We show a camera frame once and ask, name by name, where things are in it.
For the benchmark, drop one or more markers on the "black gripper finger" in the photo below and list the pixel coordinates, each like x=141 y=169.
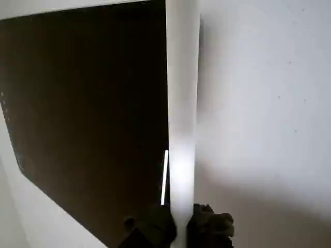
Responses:
x=207 y=227
x=152 y=227

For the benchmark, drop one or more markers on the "black screen silver ipad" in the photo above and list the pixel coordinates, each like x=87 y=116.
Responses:
x=77 y=103

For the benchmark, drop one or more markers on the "white apple pencil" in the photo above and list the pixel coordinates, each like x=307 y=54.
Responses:
x=182 y=103

